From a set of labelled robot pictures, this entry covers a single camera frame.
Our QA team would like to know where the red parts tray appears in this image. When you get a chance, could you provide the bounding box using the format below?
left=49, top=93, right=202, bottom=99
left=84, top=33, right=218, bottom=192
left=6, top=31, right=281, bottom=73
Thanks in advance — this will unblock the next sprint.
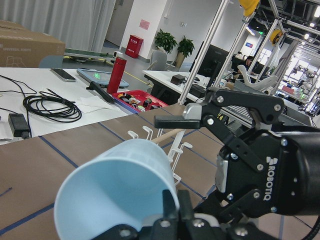
left=111, top=90, right=168, bottom=114

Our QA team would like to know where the aluminium frame post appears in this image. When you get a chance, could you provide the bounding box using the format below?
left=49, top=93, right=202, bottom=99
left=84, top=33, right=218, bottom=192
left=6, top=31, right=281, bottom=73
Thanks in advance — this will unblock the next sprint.
left=177, top=0, right=229, bottom=105

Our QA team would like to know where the black computer monitor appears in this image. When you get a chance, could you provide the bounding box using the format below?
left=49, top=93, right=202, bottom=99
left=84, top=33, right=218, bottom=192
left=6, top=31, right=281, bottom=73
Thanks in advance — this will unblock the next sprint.
left=197, top=45, right=229, bottom=87

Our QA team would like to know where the red thermos bottle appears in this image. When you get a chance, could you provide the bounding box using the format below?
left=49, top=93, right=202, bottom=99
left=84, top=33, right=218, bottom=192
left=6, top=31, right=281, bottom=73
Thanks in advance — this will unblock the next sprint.
left=107, top=57, right=127, bottom=94

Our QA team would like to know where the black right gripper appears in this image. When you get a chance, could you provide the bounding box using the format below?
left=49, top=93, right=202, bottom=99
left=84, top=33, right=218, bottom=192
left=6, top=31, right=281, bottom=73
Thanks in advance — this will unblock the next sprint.
left=214, top=126, right=320, bottom=217

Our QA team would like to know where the black power adapter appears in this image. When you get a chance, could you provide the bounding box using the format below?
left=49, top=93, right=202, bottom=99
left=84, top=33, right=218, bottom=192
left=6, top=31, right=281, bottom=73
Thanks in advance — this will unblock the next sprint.
left=8, top=113, right=31, bottom=139

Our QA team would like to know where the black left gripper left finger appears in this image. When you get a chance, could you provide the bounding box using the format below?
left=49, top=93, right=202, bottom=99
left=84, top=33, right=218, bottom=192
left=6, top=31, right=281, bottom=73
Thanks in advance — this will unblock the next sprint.
left=162, top=189, right=179, bottom=220

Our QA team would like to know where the black smartphone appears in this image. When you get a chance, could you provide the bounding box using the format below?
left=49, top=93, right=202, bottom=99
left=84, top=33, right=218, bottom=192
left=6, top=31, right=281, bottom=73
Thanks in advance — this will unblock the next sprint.
left=50, top=68, right=76, bottom=82

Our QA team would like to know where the cardboard box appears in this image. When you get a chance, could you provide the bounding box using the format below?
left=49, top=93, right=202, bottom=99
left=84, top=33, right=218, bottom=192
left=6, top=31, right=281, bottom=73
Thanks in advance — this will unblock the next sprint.
left=0, top=20, right=66, bottom=69

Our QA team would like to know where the coiled black cable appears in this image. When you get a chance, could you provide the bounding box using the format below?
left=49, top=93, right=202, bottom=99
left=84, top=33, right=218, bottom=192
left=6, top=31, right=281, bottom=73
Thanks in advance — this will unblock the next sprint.
left=22, top=87, right=83, bottom=123

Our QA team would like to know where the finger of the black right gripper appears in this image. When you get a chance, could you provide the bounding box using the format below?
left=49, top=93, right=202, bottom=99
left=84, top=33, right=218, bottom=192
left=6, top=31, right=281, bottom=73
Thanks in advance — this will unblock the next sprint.
left=154, top=103, right=202, bottom=130

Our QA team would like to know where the white wire cup rack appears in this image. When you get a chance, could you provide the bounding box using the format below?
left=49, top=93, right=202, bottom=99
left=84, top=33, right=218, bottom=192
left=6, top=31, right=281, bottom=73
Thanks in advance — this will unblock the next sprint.
left=126, top=126, right=193, bottom=187

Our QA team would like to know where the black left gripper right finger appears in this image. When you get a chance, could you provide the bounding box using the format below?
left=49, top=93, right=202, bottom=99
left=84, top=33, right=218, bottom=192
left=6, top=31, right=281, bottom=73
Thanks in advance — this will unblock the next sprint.
left=177, top=190, right=194, bottom=220

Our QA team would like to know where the light blue plastic cup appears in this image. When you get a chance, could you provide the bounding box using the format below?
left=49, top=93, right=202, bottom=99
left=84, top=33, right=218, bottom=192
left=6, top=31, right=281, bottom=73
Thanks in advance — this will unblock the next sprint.
left=54, top=138, right=180, bottom=240

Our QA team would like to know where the red fire cabinet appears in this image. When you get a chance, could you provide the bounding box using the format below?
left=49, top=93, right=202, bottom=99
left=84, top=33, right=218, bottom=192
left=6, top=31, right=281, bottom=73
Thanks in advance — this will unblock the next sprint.
left=125, top=34, right=144, bottom=59

